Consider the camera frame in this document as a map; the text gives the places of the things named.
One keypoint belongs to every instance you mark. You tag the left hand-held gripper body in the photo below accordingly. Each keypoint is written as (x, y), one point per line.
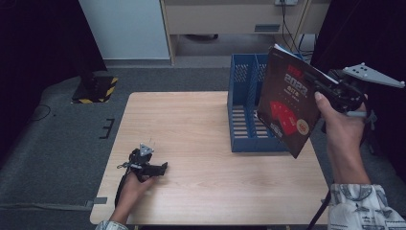
(140, 158)

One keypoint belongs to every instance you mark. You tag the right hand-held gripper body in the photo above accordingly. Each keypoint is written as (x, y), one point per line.
(351, 89)

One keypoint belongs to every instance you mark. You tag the black book with red print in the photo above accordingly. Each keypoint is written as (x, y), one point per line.
(288, 102)

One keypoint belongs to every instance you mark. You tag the blue plastic file rack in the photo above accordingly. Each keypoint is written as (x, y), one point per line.
(244, 105)

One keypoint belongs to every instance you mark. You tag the person's left hand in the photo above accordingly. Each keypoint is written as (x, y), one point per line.
(135, 188)

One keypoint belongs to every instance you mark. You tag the person's right hand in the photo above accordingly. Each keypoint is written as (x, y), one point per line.
(343, 127)

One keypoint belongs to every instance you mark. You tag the black curtain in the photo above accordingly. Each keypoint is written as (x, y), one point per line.
(35, 64)
(383, 38)

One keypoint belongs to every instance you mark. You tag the grey tape strip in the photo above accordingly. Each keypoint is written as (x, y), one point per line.
(97, 201)

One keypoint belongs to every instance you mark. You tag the patterned left shirt sleeve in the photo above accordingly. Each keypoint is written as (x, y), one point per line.
(111, 225)

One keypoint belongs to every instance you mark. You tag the patterned shirt sleeve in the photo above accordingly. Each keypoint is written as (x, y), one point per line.
(111, 225)
(364, 207)

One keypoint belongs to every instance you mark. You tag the black stand base yellow stripes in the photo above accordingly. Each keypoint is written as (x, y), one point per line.
(94, 91)

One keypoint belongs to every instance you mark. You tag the white power strip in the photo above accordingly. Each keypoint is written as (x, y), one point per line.
(286, 2)

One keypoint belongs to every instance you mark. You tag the beige wooden cabinet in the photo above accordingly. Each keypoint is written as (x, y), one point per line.
(223, 17)

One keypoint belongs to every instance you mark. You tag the patterned right shirt sleeve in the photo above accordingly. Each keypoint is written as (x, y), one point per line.
(364, 207)

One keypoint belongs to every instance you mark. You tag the white cabinet panel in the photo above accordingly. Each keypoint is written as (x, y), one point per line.
(127, 28)

